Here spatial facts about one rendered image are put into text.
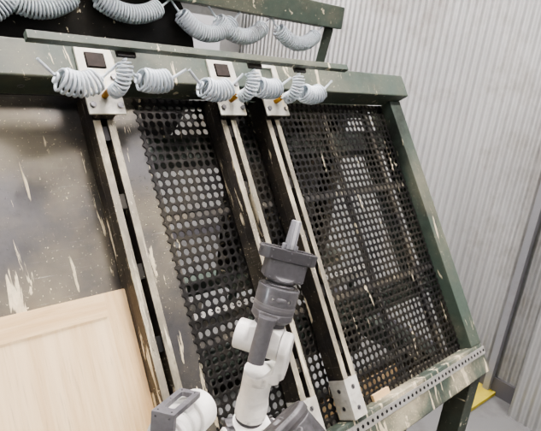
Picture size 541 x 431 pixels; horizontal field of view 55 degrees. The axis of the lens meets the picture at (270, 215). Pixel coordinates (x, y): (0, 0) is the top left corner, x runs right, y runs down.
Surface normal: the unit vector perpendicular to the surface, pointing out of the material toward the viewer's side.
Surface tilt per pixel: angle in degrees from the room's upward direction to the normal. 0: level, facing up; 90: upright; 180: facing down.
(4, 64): 56
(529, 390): 90
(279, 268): 78
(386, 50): 90
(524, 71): 90
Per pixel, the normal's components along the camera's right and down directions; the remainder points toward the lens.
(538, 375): -0.77, 0.11
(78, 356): 0.62, -0.28
